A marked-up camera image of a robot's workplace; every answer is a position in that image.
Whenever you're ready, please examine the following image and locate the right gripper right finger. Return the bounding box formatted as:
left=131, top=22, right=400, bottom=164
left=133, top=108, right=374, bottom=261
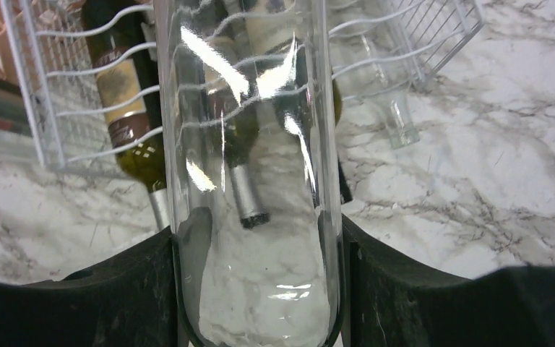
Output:
left=342, top=218, right=555, bottom=346

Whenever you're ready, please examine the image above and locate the white wire wine rack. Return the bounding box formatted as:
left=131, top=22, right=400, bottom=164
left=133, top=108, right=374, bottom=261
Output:
left=0, top=0, right=485, bottom=169

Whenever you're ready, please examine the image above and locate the clear glass bottle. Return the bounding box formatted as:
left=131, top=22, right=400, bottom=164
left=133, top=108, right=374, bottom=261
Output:
left=153, top=1, right=345, bottom=346
left=328, top=1, right=420, bottom=149

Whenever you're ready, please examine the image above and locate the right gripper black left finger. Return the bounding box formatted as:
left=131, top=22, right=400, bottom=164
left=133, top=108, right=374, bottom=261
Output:
left=0, top=230, right=178, bottom=346

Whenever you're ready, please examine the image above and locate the green wine bottle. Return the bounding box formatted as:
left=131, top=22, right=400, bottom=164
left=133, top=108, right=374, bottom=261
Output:
left=240, top=1, right=341, bottom=158
left=199, top=1, right=270, bottom=229
left=86, top=12, right=170, bottom=230

